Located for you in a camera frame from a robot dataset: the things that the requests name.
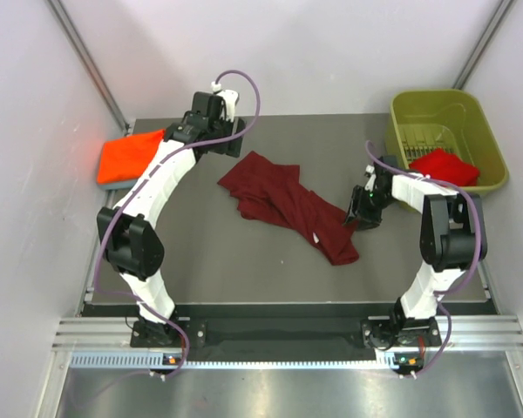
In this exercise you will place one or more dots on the olive green plastic basket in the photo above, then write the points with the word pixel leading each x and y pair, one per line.
pixel 423 121

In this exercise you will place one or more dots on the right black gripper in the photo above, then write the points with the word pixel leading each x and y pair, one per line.
pixel 369 219

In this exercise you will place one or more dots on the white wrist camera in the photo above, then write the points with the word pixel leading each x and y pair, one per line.
pixel 370 174
pixel 230 100

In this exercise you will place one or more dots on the dark red t-shirt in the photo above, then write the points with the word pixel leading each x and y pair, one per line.
pixel 273 194

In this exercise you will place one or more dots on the folded orange t-shirt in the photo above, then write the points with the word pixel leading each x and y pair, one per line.
pixel 127 158

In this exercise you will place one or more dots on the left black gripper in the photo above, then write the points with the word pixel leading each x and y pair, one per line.
pixel 230 145

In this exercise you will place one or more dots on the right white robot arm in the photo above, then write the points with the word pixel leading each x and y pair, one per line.
pixel 452 242

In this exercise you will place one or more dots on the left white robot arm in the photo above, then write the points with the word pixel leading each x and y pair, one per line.
pixel 132 246

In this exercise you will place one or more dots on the aluminium frame rail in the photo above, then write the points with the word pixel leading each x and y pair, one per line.
pixel 465 332

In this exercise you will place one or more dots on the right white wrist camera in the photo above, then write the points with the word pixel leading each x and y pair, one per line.
pixel 370 174

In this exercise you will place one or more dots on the bright red t-shirt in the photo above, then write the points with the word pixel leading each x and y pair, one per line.
pixel 448 167

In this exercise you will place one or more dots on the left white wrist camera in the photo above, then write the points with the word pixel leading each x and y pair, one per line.
pixel 230 100

